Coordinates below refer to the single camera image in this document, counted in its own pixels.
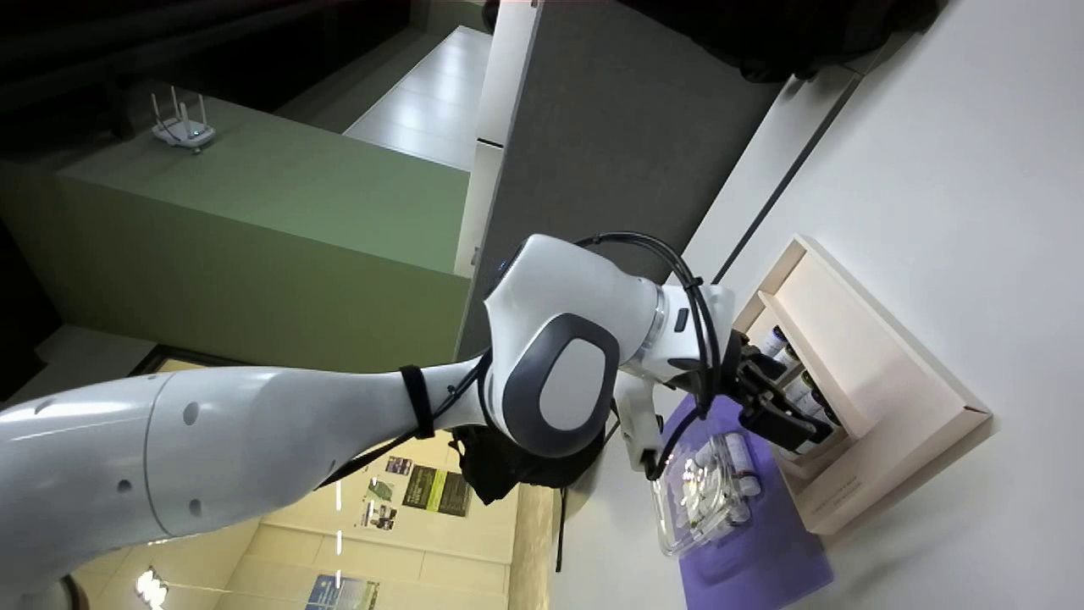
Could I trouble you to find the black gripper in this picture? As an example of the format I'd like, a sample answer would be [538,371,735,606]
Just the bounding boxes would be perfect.
[723,327,848,457]

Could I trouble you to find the light wooden tray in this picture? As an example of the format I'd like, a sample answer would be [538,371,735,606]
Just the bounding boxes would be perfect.
[728,234,999,543]

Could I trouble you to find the clear plastic bag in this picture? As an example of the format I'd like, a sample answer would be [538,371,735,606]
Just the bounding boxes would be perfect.
[648,431,765,559]

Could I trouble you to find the black fabric object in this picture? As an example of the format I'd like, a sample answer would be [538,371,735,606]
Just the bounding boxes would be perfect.
[621,0,950,85]

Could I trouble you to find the white counter top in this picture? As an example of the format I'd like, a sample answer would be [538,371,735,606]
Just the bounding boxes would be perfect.
[341,22,501,177]

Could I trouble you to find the green cabinet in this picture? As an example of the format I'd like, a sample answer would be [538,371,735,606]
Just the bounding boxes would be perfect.
[0,92,479,381]

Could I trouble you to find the white wifi router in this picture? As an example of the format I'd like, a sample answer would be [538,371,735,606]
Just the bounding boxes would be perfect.
[147,85,220,157]

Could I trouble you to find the black strap on arm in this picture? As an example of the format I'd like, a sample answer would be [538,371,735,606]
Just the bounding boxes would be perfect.
[397,359,439,445]

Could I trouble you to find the dark green wall poster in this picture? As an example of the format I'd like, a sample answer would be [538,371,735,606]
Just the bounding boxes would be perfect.
[401,459,445,510]

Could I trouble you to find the small photo wall poster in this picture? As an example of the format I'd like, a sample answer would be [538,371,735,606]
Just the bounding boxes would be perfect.
[359,476,403,535]

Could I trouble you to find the blue wall poster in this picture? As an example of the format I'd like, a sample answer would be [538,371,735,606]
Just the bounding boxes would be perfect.
[301,568,383,610]

